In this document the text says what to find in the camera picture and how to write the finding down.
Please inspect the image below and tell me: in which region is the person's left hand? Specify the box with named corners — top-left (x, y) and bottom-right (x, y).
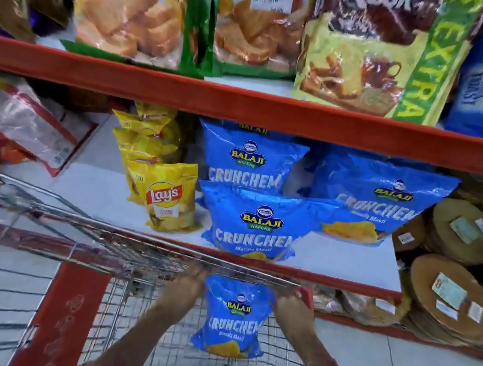
top-left (161, 261), bottom-right (211, 315)

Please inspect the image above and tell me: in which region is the person's right hand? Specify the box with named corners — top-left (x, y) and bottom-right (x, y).
top-left (270, 287), bottom-right (317, 340)

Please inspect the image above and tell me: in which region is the blue chips packet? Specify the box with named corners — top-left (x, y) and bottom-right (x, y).
top-left (193, 179), bottom-right (342, 267)
top-left (307, 150), bottom-right (463, 250)
top-left (189, 273), bottom-right (278, 361)
top-left (195, 118), bottom-right (312, 197)

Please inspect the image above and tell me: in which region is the person's left forearm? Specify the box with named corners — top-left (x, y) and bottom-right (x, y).
top-left (87, 300), bottom-right (186, 366)

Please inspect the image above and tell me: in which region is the person's right forearm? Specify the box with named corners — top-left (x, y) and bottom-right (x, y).
top-left (291, 329), bottom-right (361, 366)

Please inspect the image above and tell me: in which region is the yellow chips packet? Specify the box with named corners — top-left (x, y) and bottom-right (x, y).
top-left (111, 127), bottom-right (181, 164)
top-left (110, 101), bottom-right (178, 138)
top-left (119, 149), bottom-right (178, 207)
top-left (123, 159), bottom-right (206, 235)

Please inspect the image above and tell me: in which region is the round papad stack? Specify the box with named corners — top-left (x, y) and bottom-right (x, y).
top-left (391, 214), bottom-right (433, 259)
top-left (337, 288), bottom-right (412, 330)
top-left (422, 197), bottom-right (483, 267)
top-left (401, 252), bottom-right (483, 349)

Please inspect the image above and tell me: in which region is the red white store shelf rack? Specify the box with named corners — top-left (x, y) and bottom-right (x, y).
top-left (0, 33), bottom-right (483, 359)

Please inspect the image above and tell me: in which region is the red white clear packet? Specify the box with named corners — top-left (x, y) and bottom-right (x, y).
top-left (0, 74), bottom-right (102, 180)

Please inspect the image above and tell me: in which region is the yellow green rusk packet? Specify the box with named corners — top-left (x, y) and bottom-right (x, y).
top-left (290, 0), bottom-right (482, 129)

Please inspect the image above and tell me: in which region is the blue toast packet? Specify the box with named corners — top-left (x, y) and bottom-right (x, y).
top-left (444, 0), bottom-right (483, 140)

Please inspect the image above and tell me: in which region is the brown snack packet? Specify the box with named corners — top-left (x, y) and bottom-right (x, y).
top-left (0, 0), bottom-right (71, 46)

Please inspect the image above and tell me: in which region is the metal wire shopping cart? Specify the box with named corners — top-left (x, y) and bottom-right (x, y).
top-left (0, 165), bottom-right (324, 366)

